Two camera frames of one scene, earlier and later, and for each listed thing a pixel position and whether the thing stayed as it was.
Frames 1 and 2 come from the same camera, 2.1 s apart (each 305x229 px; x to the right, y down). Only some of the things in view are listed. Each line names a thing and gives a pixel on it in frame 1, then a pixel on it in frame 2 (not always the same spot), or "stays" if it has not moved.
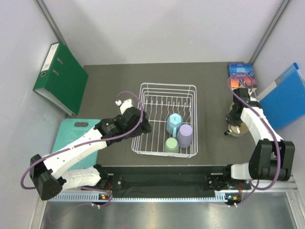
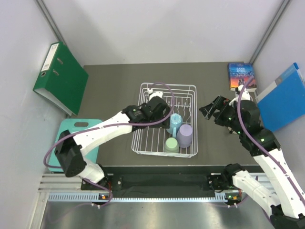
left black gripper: (145, 128) → (164, 124)
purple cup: (184, 136) stays
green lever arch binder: (63, 78) stays
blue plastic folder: (283, 99) stays
